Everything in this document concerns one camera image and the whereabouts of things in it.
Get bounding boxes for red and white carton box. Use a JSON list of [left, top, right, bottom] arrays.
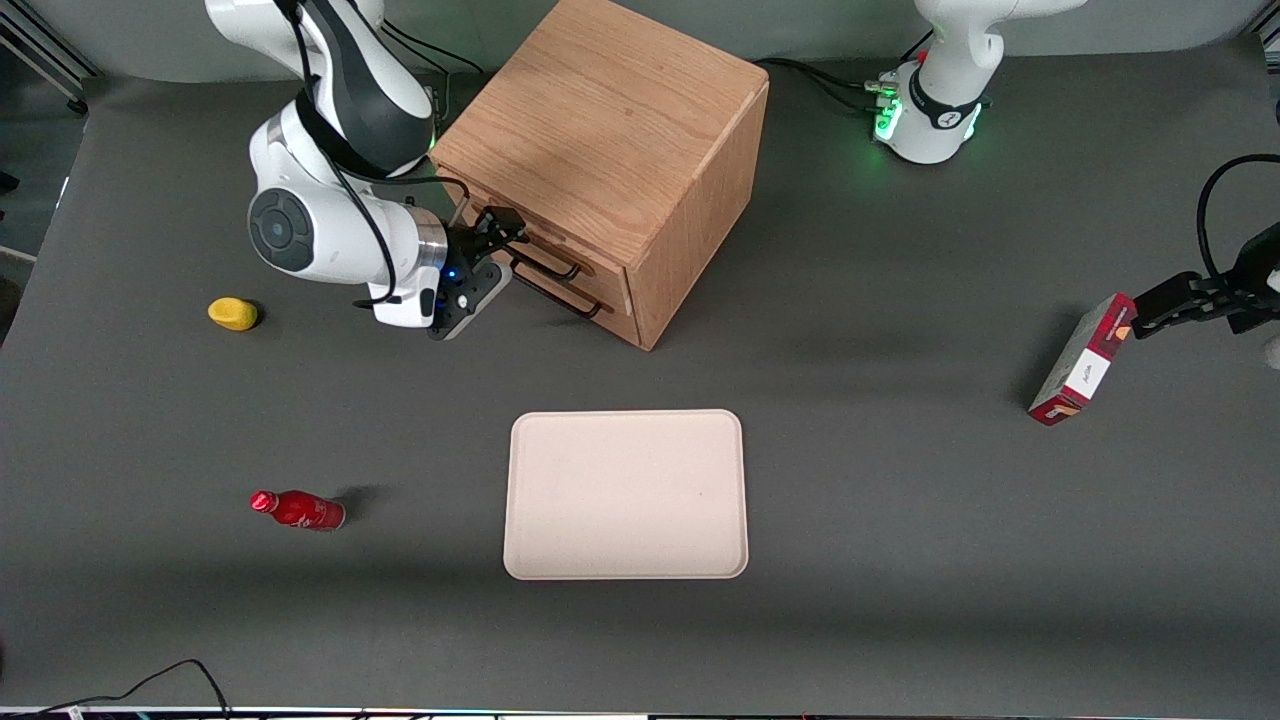
[[1028, 292, 1139, 427]]

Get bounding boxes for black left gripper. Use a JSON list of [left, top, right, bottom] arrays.
[[1133, 222, 1280, 339]]

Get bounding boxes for black cables at right arm base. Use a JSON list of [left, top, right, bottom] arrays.
[[385, 22, 486, 76]]

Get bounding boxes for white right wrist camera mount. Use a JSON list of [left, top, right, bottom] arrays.
[[370, 288, 441, 330]]

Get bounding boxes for black cables at arm base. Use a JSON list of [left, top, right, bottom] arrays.
[[755, 57, 896, 113], [385, 22, 486, 76]]

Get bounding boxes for thin black cable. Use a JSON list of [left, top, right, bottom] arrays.
[[0, 659, 233, 720]]

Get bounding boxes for beige rectangular tray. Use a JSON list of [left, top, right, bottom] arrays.
[[503, 409, 750, 581]]

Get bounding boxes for wooden drawer cabinet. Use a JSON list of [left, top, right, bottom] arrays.
[[428, 0, 771, 351]]

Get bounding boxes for black cable along right arm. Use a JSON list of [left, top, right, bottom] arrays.
[[285, 0, 473, 309]]

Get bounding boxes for red bottle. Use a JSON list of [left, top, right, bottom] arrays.
[[250, 489, 346, 532]]

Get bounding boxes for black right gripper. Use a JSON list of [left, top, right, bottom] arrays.
[[428, 204, 529, 342]]

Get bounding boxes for wooden drawer with black handle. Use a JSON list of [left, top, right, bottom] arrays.
[[498, 256, 635, 348], [450, 178, 631, 301]]

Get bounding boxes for black cables at left arm base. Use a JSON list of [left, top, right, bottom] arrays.
[[755, 57, 896, 113]]

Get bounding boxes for black looped cable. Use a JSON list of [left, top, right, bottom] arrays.
[[1197, 154, 1280, 286]]

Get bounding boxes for aluminium frame rail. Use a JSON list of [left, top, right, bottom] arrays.
[[0, 5, 101, 113]]

